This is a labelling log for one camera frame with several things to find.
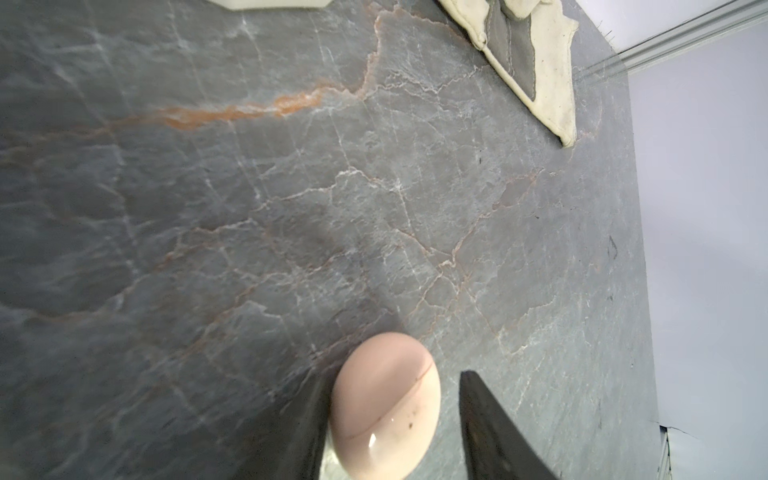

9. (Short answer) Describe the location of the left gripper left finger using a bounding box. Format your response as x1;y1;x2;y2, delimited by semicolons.
232;368;336;479

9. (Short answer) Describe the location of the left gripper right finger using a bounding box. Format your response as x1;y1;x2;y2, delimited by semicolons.
459;370;556;480

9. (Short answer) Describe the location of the pink earbud charging case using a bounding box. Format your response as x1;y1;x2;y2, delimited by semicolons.
330;332;441;479

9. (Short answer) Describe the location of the beige gardening glove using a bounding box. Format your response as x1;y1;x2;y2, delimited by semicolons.
440;0;579;148

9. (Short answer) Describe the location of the potted green plant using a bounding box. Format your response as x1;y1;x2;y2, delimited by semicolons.
209;0;332;11

